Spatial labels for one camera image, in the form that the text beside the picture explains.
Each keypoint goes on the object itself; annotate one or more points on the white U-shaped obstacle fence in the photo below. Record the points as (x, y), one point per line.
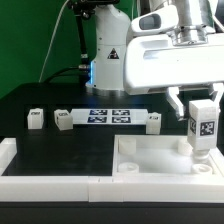
(202, 188)

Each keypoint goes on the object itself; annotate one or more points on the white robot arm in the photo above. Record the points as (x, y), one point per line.
(196, 23)

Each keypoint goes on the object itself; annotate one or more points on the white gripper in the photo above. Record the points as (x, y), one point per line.
(153, 63)

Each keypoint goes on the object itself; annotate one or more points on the white sheet with AprilTags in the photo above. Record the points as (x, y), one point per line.
(109, 116)

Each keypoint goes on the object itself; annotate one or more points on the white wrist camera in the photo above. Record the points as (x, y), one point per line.
(159, 21)

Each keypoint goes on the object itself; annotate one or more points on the white square table top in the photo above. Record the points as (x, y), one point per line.
(161, 155)

